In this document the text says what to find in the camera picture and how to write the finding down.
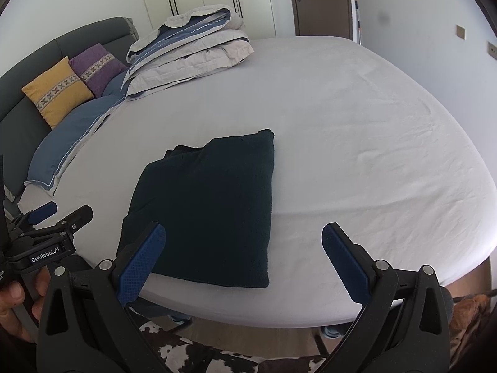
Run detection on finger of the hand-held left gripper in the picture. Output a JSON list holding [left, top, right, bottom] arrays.
[[29, 201, 59, 225], [39, 205, 94, 237]]

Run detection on bed with white sheet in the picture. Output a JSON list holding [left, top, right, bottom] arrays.
[[17, 36, 497, 329]]

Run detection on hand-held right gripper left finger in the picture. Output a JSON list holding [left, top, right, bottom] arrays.
[[35, 221, 172, 373]]

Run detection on folded grey blue duvet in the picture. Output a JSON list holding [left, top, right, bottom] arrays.
[[122, 4, 255, 100]]

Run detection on brown patterned cloth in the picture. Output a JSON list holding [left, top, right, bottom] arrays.
[[451, 292, 492, 363]]

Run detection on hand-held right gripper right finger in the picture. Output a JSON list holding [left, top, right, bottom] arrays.
[[321, 222, 454, 373]]

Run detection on purple patterned cushion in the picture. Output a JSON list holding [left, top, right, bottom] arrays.
[[69, 43, 129, 95]]

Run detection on grey padded headboard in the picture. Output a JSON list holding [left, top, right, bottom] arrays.
[[0, 16, 139, 203]]

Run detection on blue pillow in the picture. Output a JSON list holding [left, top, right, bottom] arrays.
[[24, 72, 130, 197]]

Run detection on cowhide rug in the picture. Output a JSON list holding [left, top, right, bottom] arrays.
[[137, 320, 325, 373]]

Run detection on person's left hand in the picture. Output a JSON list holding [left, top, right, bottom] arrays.
[[0, 268, 51, 343]]

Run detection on brown door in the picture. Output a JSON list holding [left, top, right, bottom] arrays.
[[286, 0, 355, 41]]

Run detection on dark green sweater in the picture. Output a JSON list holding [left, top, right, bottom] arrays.
[[117, 128, 276, 289]]

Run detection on yellow patterned cushion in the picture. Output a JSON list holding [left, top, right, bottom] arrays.
[[21, 56, 95, 130]]

